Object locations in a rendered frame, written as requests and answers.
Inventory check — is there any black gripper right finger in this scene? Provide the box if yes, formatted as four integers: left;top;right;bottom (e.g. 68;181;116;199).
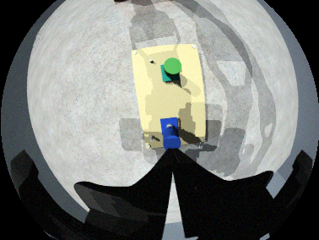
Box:
172;148;274;238

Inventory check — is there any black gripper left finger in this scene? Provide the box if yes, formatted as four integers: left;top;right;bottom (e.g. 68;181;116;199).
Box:
73;148;174;239

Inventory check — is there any pale yellow board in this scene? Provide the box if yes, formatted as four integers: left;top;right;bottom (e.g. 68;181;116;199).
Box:
132;43;206;150

